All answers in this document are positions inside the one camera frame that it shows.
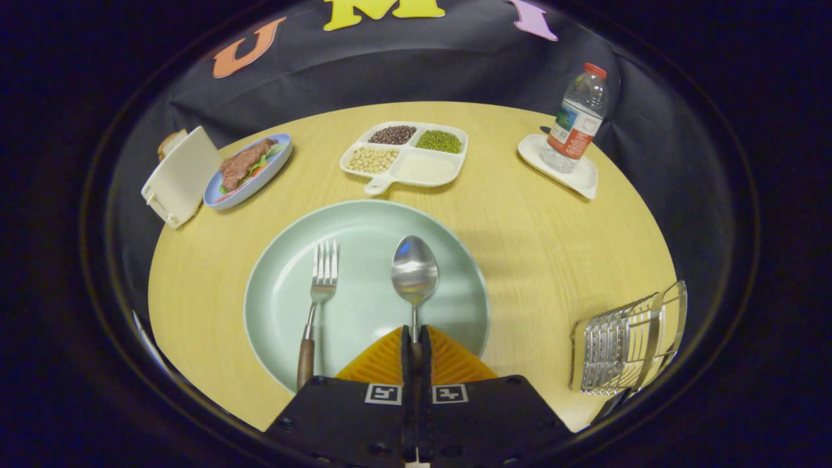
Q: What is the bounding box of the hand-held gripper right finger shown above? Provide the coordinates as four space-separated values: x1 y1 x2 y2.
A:
417 325 574 467

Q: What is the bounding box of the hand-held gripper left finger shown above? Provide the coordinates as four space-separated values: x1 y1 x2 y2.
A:
263 325 417 468

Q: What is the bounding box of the wooden-handled metal spoon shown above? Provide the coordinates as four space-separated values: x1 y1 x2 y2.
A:
391 235 440 345

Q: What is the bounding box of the wooden-handled metal fork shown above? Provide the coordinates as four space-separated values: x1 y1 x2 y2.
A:
296 240 339 391

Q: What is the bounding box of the pale green plate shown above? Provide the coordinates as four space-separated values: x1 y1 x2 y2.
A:
244 199 491 395

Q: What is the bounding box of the metal cutlery rack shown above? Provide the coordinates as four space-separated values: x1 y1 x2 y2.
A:
569 280 688 396

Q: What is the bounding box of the white divided tray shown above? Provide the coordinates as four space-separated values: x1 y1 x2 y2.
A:
339 121 469 196

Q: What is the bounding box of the yellow soybeans portion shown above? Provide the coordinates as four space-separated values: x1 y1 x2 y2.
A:
345 147 399 174

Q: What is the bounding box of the green mung beans portion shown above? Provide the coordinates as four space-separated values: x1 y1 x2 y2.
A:
416 130 463 154

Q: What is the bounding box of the blue plate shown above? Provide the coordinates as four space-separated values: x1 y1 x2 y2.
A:
203 133 293 211

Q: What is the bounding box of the dark brown beans portion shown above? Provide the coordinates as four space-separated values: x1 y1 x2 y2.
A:
369 125 418 146

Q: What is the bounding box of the white square coaster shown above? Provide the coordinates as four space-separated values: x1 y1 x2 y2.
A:
517 134 599 200

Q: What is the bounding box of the green lettuce leaf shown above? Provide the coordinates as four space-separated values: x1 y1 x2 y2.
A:
220 143 287 196

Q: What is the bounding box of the brown steak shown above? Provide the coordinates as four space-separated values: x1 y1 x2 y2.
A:
220 138 279 192

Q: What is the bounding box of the clear red-capped water bottle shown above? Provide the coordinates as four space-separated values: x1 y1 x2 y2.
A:
539 62 609 174

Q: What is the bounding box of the white toaster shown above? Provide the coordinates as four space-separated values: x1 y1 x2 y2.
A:
141 126 224 229

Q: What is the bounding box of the black backdrop cloth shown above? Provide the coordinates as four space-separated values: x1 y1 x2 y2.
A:
110 0 748 339

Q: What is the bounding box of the toast slice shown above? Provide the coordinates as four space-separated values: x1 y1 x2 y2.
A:
157 129 189 162

